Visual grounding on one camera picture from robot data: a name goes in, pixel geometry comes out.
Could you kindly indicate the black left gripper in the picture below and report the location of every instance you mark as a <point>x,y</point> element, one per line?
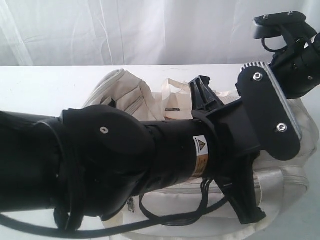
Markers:
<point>235,147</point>

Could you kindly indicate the cream fabric duffel bag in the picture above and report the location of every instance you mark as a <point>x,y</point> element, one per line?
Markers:
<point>279,184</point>

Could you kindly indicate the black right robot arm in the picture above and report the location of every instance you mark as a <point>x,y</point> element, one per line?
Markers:
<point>297,66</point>

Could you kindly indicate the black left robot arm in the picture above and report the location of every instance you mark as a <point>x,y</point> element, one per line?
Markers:
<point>90,161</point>

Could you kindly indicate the white backdrop curtain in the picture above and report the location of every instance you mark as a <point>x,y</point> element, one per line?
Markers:
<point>137,32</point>

